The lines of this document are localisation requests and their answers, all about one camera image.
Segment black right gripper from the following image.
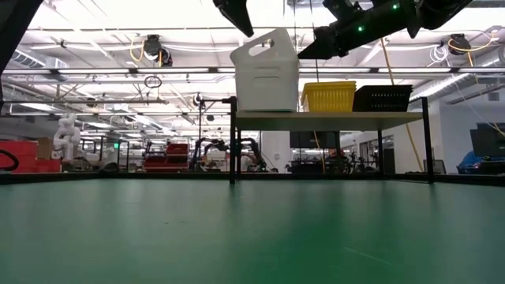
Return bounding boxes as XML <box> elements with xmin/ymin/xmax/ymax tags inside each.
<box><xmin>297</xmin><ymin>0</ymin><xmax>416</xmax><ymax>61</ymax></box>

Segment white plastic handled bin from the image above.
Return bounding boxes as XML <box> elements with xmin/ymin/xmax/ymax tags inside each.
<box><xmin>238</xmin><ymin>73</ymin><xmax>300</xmax><ymax>113</ymax></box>
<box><xmin>234</xmin><ymin>64</ymin><xmax>300</xmax><ymax>79</ymax></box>
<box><xmin>229</xmin><ymin>27</ymin><xmax>301</xmax><ymax>74</ymax></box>

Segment black plastic mesh basket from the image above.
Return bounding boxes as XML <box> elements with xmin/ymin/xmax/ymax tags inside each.
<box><xmin>351</xmin><ymin>88</ymin><xmax>413</xmax><ymax>113</ymax></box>
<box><xmin>353</xmin><ymin>84</ymin><xmax>414</xmax><ymax>89</ymax></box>
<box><xmin>353</xmin><ymin>86</ymin><xmax>414</xmax><ymax>92</ymax></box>

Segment wooden shelf with black legs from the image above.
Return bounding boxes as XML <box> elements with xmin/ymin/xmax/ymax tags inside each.
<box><xmin>222</xmin><ymin>95</ymin><xmax>436</xmax><ymax>186</ymax></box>

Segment dark background screen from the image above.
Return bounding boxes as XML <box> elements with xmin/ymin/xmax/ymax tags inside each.
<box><xmin>289</xmin><ymin>131</ymin><xmax>341</xmax><ymax>150</ymax></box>

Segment red tool cart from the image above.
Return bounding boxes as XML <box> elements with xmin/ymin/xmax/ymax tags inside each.
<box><xmin>143</xmin><ymin>142</ymin><xmax>191</xmax><ymax>172</ymax></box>

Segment large black monitor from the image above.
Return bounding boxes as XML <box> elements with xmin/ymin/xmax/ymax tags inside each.
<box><xmin>469</xmin><ymin>122</ymin><xmax>505</xmax><ymax>159</ymax></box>

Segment green table mat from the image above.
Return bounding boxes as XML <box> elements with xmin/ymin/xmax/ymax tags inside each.
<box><xmin>0</xmin><ymin>179</ymin><xmax>505</xmax><ymax>284</ymax></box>

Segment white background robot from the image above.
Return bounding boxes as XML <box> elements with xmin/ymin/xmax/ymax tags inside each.
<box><xmin>52</xmin><ymin>113</ymin><xmax>83</xmax><ymax>163</ymax></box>

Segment brown cardboard box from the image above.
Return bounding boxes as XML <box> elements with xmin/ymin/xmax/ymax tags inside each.
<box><xmin>36</xmin><ymin>136</ymin><xmax>55</xmax><ymax>161</ymax></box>

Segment red storage boxes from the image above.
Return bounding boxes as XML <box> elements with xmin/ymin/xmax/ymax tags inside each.
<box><xmin>0</xmin><ymin>139</ymin><xmax>63</xmax><ymax>175</ymax></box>

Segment black cable loop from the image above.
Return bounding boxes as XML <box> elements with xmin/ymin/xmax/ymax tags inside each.
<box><xmin>0</xmin><ymin>148</ymin><xmax>21</xmax><ymax>173</ymax></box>

